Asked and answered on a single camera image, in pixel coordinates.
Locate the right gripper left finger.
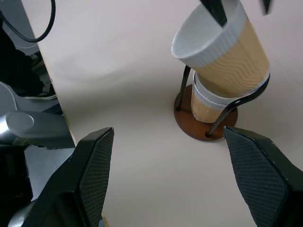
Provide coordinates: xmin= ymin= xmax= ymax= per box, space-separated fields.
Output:
xmin=22 ymin=127 xmax=115 ymax=227

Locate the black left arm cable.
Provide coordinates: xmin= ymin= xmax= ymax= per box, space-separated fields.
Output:
xmin=0 ymin=0 xmax=56 ymax=44

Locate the silver robot body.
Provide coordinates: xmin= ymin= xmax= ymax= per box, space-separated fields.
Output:
xmin=0 ymin=81 xmax=76 ymax=152

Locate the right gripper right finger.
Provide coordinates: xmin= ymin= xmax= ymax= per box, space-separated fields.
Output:
xmin=223 ymin=126 xmax=303 ymax=227

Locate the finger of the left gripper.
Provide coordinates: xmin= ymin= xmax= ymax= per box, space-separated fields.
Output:
xmin=258 ymin=0 xmax=272 ymax=16
xmin=200 ymin=0 xmax=229 ymax=29

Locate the tan and white paper cup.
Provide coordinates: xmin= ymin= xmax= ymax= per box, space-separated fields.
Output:
xmin=170 ymin=0 xmax=271 ymax=98
xmin=192 ymin=70 xmax=237 ymax=99
xmin=190 ymin=88 xmax=237 ymax=124

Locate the wooden-base wire cup holder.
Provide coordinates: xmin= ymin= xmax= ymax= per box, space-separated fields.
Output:
xmin=174 ymin=65 xmax=271 ymax=141

